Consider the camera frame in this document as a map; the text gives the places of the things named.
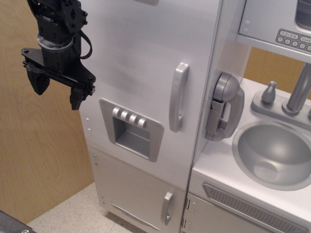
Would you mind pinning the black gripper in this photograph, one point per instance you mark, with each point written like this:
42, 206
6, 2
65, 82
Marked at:
42, 66

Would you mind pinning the silver fridge door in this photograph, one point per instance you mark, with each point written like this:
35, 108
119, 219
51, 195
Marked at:
136, 49

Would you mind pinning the silver fridge door handle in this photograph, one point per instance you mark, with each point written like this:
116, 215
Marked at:
179, 81

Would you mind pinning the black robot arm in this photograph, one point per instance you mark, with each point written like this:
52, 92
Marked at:
60, 25

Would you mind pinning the grey ice dispenser panel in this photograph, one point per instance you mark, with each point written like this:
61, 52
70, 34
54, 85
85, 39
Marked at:
131, 131

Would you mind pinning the silver lower freezer door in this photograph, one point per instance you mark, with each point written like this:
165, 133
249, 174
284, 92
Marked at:
134, 195

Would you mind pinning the grey panel at top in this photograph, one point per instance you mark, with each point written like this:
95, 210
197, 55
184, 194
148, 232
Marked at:
149, 2

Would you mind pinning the black equipment corner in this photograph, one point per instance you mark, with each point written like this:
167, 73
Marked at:
8, 224

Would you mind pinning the grey toy telephone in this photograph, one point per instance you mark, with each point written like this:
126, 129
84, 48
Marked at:
226, 108

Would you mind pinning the brass door hinge upper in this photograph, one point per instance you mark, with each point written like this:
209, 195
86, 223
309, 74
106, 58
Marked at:
187, 203

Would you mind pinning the white toy kitchen cabinet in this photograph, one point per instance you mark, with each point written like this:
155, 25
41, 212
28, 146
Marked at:
214, 162

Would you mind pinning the round silver sink basin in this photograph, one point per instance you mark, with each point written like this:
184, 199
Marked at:
273, 155

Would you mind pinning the toy microwave with keypad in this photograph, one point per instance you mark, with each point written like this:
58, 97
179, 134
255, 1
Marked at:
278, 26

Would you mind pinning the silver lower door handle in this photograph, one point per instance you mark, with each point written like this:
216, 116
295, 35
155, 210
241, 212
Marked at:
165, 215

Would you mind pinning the grey oven handle bar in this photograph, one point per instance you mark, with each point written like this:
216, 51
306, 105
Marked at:
252, 212

